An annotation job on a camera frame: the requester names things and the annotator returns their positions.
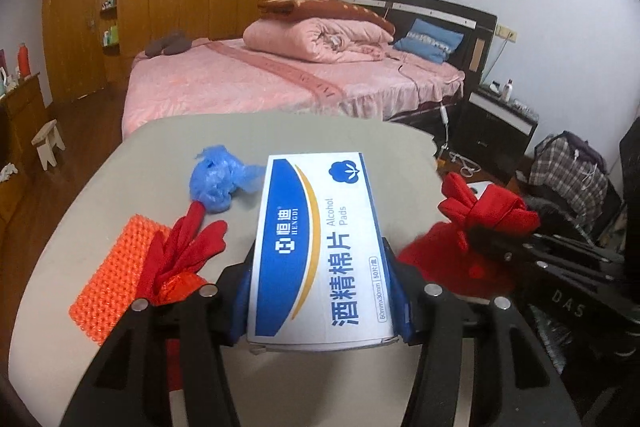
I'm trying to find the black and white nightstand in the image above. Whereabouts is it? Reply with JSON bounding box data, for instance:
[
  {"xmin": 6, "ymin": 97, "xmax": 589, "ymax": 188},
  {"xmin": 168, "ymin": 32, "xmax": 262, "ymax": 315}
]
[{"xmin": 457, "ymin": 86, "xmax": 540, "ymax": 158}]

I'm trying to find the white floor cable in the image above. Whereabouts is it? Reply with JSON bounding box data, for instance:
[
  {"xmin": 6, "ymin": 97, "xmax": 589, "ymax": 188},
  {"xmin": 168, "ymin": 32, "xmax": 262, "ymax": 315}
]
[{"xmin": 446, "ymin": 150, "xmax": 482, "ymax": 178}]

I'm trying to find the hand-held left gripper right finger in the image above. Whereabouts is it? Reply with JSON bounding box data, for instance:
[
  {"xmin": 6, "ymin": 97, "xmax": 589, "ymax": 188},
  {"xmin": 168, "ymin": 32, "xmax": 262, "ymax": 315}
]
[{"xmin": 382, "ymin": 237, "xmax": 581, "ymax": 427}]

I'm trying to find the folded brown blanket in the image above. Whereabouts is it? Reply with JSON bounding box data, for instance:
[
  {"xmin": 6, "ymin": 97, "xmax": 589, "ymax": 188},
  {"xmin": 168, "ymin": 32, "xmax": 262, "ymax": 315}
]
[{"xmin": 257, "ymin": 0, "xmax": 396, "ymax": 36}]

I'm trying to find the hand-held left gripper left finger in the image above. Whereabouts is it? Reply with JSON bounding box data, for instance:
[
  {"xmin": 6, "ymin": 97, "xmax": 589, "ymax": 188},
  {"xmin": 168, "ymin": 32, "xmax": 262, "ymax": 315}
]
[{"xmin": 60, "ymin": 251, "xmax": 257, "ymax": 427}]

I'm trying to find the dark purple cloth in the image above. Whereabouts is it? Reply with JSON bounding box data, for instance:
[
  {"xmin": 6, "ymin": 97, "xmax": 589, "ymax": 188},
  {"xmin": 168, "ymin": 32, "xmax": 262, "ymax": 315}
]
[{"xmin": 564, "ymin": 131, "xmax": 609, "ymax": 174}]

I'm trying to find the dark grey cushion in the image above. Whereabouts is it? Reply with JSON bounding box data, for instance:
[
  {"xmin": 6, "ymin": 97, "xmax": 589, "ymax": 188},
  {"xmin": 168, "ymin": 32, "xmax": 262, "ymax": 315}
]
[{"xmin": 144, "ymin": 32, "xmax": 190, "ymax": 57}]

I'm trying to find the wooden dresser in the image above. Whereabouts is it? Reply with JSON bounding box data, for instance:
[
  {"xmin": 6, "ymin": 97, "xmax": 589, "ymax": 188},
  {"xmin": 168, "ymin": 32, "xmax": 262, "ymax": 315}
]
[{"xmin": 0, "ymin": 72, "xmax": 49, "ymax": 219}]

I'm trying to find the folded pink quilt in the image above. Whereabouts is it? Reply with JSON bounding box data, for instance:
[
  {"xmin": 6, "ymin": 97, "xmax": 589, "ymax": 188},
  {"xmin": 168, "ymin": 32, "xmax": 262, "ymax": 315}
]
[{"xmin": 242, "ymin": 18, "xmax": 396, "ymax": 63}]

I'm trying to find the small white stool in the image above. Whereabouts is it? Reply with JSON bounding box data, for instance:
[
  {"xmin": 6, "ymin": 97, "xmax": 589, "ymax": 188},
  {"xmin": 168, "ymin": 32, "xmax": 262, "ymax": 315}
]
[{"xmin": 31, "ymin": 119, "xmax": 66, "ymax": 170}]

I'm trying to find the large blue pillow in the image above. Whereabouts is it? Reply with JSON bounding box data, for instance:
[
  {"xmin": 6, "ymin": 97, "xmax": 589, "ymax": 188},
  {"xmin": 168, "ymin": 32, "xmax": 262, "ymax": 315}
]
[{"xmin": 392, "ymin": 19, "xmax": 465, "ymax": 66}]

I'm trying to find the red cloth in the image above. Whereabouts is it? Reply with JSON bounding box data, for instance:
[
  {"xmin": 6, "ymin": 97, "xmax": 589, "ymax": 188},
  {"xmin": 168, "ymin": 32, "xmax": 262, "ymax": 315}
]
[
  {"xmin": 397, "ymin": 172, "xmax": 542, "ymax": 304},
  {"xmin": 136, "ymin": 201, "xmax": 229, "ymax": 392}
]

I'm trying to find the orange foam net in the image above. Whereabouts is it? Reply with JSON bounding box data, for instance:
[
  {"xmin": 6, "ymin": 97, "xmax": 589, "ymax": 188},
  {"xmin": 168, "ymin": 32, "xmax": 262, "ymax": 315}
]
[{"xmin": 67, "ymin": 214, "xmax": 169, "ymax": 344}]

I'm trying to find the bed with pink sheet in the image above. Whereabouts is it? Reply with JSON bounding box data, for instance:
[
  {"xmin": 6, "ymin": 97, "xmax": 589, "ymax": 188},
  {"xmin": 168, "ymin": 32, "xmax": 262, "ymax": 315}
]
[{"xmin": 121, "ymin": 0, "xmax": 498, "ymax": 140}]

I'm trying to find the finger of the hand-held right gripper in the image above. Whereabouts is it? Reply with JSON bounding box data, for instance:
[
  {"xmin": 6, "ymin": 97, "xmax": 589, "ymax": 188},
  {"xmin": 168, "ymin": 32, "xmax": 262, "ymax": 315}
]
[
  {"xmin": 470, "ymin": 227, "xmax": 624, "ymax": 265},
  {"xmin": 492, "ymin": 251, "xmax": 627, "ymax": 291}
]

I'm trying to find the blue plastic bag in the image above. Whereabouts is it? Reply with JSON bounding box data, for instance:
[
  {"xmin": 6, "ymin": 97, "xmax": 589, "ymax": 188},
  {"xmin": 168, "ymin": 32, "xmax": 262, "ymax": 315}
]
[{"xmin": 189, "ymin": 145, "xmax": 265, "ymax": 214}]

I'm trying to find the white and blue cardboard box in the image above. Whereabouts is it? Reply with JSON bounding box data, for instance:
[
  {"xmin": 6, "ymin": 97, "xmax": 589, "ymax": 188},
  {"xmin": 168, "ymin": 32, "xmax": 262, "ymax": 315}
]
[{"xmin": 246, "ymin": 152, "xmax": 401, "ymax": 353}]

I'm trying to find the plaid bag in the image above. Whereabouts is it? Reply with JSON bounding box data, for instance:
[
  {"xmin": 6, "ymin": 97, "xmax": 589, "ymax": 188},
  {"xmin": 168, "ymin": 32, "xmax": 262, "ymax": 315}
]
[{"xmin": 527, "ymin": 134, "xmax": 624, "ymax": 229}]

